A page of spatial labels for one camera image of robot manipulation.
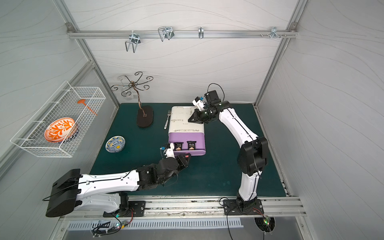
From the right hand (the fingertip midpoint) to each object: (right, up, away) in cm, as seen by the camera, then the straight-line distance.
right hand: (189, 120), depth 82 cm
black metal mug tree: (-35, 0, +29) cm, 45 cm away
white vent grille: (-36, -49, -12) cm, 63 cm away
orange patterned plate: (-55, -4, -18) cm, 58 cm away
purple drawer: (-2, -9, -2) cm, 10 cm away
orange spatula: (-57, +10, -4) cm, 58 cm away
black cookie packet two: (+1, -14, -2) cm, 14 cm away
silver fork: (-18, -2, +28) cm, 33 cm away
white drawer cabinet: (-4, -6, -4) cm, 8 cm away
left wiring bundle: (-41, -52, -13) cm, 68 cm away
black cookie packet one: (-6, -14, -4) cm, 15 cm away
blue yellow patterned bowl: (-49, -16, +13) cm, 53 cm away
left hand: (+2, -19, -10) cm, 21 cm away
